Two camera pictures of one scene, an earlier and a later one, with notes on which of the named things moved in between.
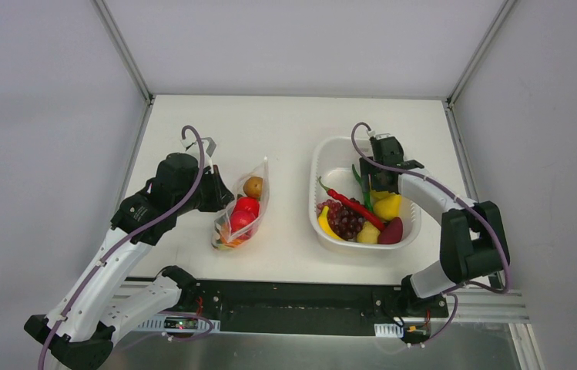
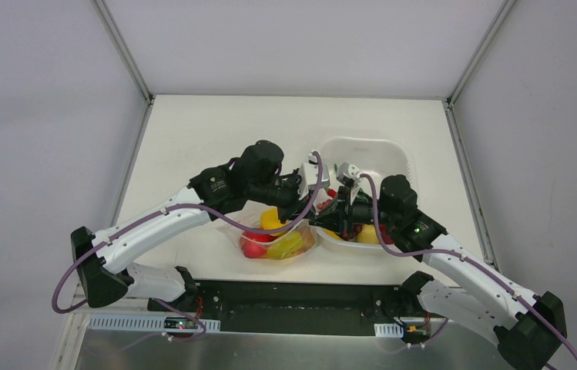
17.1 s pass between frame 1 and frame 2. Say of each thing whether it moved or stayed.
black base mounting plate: stayed
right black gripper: moved
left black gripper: moved
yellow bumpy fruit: stayed
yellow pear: moved
